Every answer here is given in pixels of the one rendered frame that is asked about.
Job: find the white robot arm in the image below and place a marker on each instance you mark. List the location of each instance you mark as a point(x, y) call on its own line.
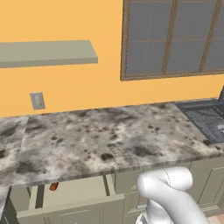
point(172, 198)

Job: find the open grey-green drawer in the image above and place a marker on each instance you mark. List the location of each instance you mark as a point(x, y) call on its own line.
point(73, 204)

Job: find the grey-green cupboard door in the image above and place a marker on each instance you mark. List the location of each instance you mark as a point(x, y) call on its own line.
point(128, 192)
point(211, 183)

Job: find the dark grey sink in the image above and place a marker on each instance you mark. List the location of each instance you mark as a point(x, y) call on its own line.
point(207, 119)

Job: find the brown framed window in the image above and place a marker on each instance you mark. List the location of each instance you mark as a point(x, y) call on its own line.
point(175, 38)

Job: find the grey wall socket plate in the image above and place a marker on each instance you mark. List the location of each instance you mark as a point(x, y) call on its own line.
point(37, 101)

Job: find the grey-green wall shelf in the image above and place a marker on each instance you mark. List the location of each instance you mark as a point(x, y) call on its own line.
point(46, 53)

